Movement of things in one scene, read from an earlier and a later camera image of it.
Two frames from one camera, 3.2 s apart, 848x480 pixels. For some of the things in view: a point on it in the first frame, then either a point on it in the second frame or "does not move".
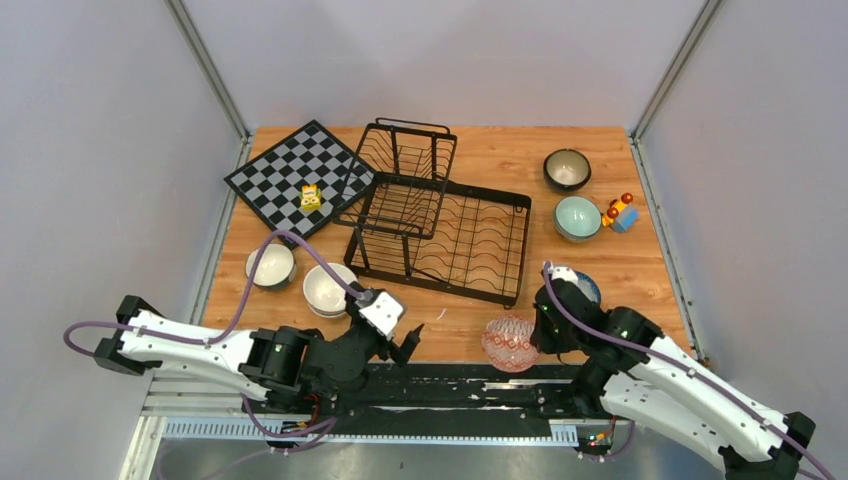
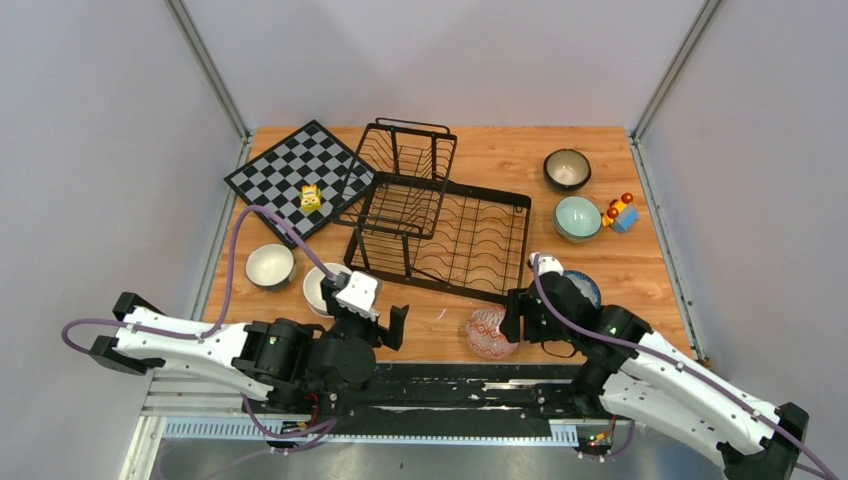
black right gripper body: x=550 y=338 does not move
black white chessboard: x=270 y=184 does not move
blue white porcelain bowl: x=587 y=284 does not move
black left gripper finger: x=402 y=354 to x=392 y=337
